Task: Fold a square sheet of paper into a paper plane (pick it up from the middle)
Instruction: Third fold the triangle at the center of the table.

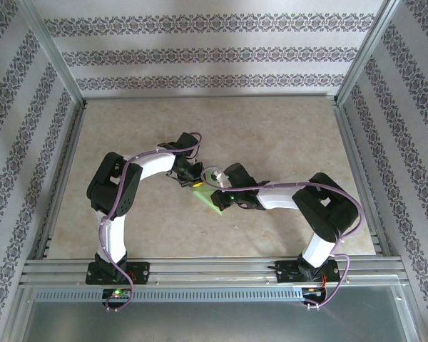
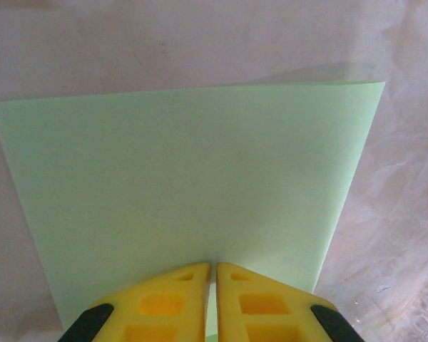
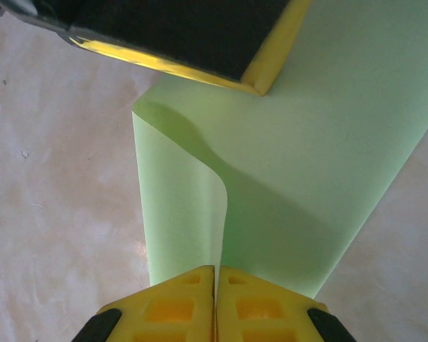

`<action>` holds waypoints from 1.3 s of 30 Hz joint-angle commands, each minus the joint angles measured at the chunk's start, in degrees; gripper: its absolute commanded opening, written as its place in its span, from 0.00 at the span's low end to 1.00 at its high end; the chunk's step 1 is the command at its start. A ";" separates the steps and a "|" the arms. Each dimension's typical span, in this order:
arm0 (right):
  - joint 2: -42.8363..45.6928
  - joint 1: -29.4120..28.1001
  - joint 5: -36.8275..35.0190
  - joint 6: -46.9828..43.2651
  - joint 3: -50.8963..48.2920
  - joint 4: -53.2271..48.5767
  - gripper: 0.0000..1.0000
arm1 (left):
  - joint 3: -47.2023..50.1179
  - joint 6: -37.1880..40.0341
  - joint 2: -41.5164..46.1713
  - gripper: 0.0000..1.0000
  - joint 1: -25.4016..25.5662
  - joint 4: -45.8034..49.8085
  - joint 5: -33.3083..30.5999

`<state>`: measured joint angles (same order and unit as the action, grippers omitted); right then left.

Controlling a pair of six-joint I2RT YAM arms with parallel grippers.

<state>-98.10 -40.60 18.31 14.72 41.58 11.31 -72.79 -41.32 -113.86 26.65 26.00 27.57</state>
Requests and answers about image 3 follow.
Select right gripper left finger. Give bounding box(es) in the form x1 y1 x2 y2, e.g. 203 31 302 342
76 265 215 342

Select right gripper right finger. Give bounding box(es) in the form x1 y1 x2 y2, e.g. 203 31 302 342
215 265 347 342

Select green paper sheet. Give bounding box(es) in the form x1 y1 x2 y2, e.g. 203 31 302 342
131 0 428 304

